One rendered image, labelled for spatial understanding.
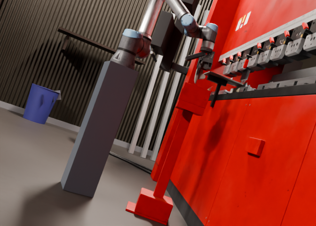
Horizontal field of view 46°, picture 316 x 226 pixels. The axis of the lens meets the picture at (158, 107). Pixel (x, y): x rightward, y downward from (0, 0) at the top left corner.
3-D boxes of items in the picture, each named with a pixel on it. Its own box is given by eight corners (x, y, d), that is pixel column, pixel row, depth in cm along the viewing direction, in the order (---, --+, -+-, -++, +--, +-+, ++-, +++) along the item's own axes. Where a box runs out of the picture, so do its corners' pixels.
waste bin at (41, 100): (50, 124, 511) (62, 91, 513) (51, 128, 475) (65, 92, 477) (19, 114, 497) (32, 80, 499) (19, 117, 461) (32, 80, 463)
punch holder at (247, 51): (237, 69, 284) (244, 49, 285) (247, 73, 285) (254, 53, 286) (243, 68, 270) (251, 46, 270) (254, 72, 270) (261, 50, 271)
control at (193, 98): (174, 107, 235) (184, 80, 236) (198, 116, 235) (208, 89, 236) (176, 106, 215) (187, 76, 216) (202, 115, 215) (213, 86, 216)
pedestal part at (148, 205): (127, 202, 233) (134, 184, 233) (165, 216, 233) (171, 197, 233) (125, 210, 213) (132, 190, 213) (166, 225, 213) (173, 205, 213)
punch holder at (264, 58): (256, 63, 245) (264, 40, 245) (268, 68, 246) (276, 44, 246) (265, 61, 230) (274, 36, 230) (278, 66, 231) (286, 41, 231)
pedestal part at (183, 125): (153, 193, 226) (183, 109, 228) (162, 197, 226) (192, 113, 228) (153, 195, 220) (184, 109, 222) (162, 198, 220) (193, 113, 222)
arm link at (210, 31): (207, 25, 227) (220, 28, 224) (202, 43, 227) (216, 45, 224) (204, 21, 220) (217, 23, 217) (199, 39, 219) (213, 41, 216)
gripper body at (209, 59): (210, 70, 217) (215, 50, 217) (196, 66, 217) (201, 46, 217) (208, 72, 225) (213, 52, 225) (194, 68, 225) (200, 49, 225)
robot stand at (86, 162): (62, 189, 208) (110, 60, 211) (60, 181, 225) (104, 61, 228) (92, 197, 214) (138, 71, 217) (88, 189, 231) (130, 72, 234)
